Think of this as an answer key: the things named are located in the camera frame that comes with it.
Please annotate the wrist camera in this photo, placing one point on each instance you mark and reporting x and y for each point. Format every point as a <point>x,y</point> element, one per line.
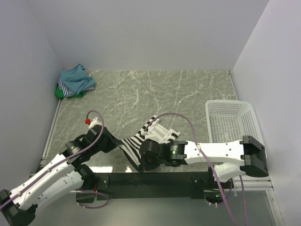
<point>150,124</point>
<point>92,122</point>

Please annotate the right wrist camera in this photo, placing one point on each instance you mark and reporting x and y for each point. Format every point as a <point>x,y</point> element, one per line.
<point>150,124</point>

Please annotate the aluminium rail frame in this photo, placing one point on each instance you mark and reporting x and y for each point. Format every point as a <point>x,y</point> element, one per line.
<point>126,158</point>

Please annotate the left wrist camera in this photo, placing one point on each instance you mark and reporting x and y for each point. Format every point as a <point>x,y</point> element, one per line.
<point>92,122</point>

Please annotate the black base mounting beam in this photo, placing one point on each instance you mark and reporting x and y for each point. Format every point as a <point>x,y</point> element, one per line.
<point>196,185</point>

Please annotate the teal folded tank top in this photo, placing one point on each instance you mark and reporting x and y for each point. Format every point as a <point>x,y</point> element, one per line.
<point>76,79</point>

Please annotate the green folded tank top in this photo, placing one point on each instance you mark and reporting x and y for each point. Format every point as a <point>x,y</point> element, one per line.
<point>66,93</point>

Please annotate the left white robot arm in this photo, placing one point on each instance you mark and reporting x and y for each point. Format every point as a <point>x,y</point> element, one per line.
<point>66,172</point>

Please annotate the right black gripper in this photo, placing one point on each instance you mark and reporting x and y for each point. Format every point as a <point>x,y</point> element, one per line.
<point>145,166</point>

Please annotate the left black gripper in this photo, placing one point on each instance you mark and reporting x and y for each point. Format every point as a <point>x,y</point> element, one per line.
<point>113,142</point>

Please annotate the white plastic mesh basket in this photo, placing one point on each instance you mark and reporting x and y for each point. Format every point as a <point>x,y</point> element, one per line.
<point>230,120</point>

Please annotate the blue striped folded tank top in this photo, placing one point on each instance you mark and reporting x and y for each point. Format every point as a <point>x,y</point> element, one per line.
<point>62,86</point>

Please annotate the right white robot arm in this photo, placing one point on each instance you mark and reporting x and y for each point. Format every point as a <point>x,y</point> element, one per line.
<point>232,159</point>

